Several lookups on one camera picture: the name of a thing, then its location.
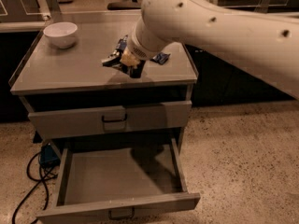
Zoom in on grey drawer cabinet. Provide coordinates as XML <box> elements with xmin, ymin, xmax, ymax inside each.
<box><xmin>8</xmin><ymin>10</ymin><xmax>199</xmax><ymax>147</ymax></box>

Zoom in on open middle drawer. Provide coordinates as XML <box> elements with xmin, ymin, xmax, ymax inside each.
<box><xmin>37</xmin><ymin>136</ymin><xmax>200</xmax><ymax>224</ymax></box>

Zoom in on closed top drawer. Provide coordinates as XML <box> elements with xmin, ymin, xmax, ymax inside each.
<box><xmin>29</xmin><ymin>101</ymin><xmax>192</xmax><ymax>139</ymax></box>

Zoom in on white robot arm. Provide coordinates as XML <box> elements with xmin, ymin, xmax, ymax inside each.
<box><xmin>121</xmin><ymin>0</ymin><xmax>299</xmax><ymax>99</ymax></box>

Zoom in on black middle drawer handle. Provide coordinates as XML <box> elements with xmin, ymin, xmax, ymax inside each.
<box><xmin>108</xmin><ymin>207</ymin><xmax>135</xmax><ymax>220</ymax></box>

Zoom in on dark base cabinets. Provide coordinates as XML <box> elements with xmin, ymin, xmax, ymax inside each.
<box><xmin>186</xmin><ymin>46</ymin><xmax>292</xmax><ymax>106</ymax></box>

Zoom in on black top drawer handle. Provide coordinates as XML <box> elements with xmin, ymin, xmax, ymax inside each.
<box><xmin>101</xmin><ymin>114</ymin><xmax>128</xmax><ymax>123</ymax></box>

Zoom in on white ceramic bowl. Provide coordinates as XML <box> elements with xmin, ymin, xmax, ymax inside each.
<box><xmin>43</xmin><ymin>21</ymin><xmax>78</xmax><ymax>49</ymax></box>

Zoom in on blue power box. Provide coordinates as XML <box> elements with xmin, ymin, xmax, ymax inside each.
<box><xmin>38</xmin><ymin>144</ymin><xmax>60</xmax><ymax>168</ymax></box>

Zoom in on blue candy bar wrapper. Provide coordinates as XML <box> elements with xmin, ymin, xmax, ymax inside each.
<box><xmin>151</xmin><ymin>52</ymin><xmax>170</xmax><ymax>65</ymax></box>

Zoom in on black floor cable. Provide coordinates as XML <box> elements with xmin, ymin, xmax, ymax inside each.
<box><xmin>11</xmin><ymin>151</ymin><xmax>59</xmax><ymax>224</ymax></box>

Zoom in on black drawer handle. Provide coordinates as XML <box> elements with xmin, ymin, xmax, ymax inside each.
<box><xmin>101</xmin><ymin>114</ymin><xmax>128</xmax><ymax>123</ymax></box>
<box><xmin>108</xmin><ymin>207</ymin><xmax>135</xmax><ymax>220</ymax></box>

